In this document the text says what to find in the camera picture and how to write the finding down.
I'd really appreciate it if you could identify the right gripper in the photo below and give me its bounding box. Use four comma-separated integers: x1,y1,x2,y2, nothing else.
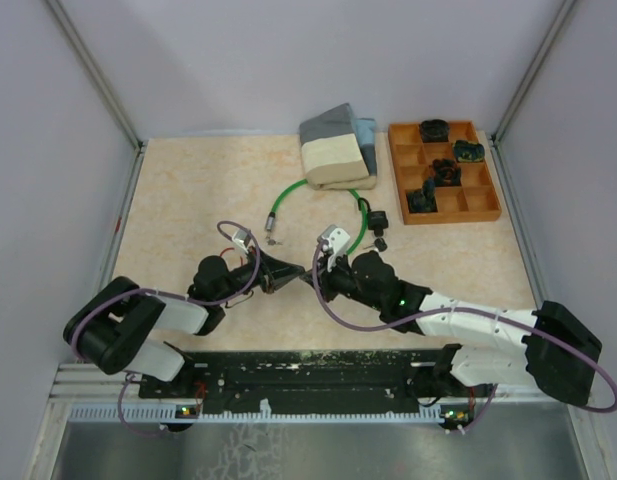
301,247,384,311

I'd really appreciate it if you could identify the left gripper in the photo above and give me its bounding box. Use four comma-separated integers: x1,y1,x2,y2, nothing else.
216,245,305,304

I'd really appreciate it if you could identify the green cable lock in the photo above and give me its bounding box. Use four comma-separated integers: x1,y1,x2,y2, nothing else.
264,179,368,255

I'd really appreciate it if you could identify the black-headed key bunch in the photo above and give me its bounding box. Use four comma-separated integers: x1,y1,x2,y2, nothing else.
363,231,388,253

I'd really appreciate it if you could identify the black Kaijing padlock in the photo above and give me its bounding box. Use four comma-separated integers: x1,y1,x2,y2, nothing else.
357,197,389,237

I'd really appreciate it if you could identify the red cable seal lock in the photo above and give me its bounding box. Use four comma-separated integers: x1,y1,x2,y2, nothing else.
219,244,250,262

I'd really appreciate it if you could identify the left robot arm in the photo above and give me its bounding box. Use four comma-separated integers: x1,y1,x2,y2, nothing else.
63,250,305,397

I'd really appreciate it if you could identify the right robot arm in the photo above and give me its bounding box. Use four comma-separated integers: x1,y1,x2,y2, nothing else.
302,251,602,408

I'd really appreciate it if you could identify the folded grey beige cloth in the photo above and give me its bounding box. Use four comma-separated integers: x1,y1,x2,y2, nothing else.
299,103,378,190

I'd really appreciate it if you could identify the dark rolled item lower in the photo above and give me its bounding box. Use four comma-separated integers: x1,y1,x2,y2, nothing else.
406,178,437,213

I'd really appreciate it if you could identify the dark rolled item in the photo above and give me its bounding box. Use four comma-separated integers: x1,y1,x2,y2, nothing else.
452,140,485,163
432,158,462,187
406,178,437,213
419,119,450,143

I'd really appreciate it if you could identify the wooden compartment tray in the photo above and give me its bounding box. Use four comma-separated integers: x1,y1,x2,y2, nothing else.
388,119,502,225

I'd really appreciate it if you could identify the dark rolled item middle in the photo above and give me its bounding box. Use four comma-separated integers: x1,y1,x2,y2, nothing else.
432,158,462,187

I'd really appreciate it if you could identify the dark rolled item top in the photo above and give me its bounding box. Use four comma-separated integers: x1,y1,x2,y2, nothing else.
419,119,450,143

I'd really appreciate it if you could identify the dark rolled item right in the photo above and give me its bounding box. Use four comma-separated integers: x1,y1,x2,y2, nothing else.
452,140,485,163

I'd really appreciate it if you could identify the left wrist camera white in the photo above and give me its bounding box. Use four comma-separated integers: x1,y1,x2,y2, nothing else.
231,229,252,256

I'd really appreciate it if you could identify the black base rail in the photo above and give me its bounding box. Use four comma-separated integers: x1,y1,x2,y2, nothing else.
139,348,492,415

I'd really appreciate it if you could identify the aluminium frame post right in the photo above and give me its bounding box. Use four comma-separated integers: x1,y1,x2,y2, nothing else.
491,0,579,144

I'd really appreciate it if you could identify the aluminium frame post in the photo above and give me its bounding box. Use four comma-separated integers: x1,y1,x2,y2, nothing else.
491,0,579,144
42,0,143,149

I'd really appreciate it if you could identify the aluminium frame post left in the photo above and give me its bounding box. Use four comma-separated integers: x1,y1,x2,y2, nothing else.
42,0,143,149

